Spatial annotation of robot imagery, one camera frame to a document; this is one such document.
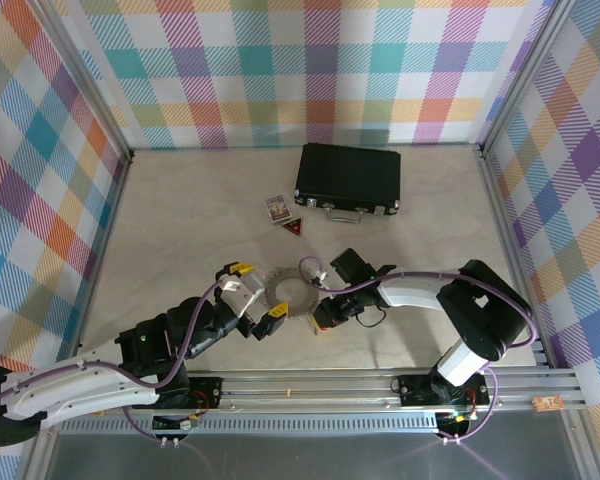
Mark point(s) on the large silver keyring with keys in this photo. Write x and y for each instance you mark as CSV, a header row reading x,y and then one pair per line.
x,y
280,280

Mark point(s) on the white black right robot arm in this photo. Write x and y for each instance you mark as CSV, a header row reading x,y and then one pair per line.
x,y
415,292

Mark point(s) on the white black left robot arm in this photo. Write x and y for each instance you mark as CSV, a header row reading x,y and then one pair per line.
x,y
80,390

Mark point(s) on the black red triangular badge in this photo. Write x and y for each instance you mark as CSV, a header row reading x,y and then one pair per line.
x,y
294,227

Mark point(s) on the small colourful card box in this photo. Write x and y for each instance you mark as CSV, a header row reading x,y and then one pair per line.
x,y
278,208

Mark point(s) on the grey metal sheet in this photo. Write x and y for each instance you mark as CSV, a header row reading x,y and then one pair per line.
x,y
305,457

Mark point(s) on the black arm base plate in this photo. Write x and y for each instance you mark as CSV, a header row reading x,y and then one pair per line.
x,y
415,390
205,392

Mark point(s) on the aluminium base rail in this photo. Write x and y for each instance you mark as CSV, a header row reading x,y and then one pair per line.
x,y
305,387

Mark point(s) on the aluminium side rail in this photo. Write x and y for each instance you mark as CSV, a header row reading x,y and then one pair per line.
x,y
105,250
513,250

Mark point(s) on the aluminium frame post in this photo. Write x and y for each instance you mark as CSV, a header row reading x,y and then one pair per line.
x,y
85,75
526,75

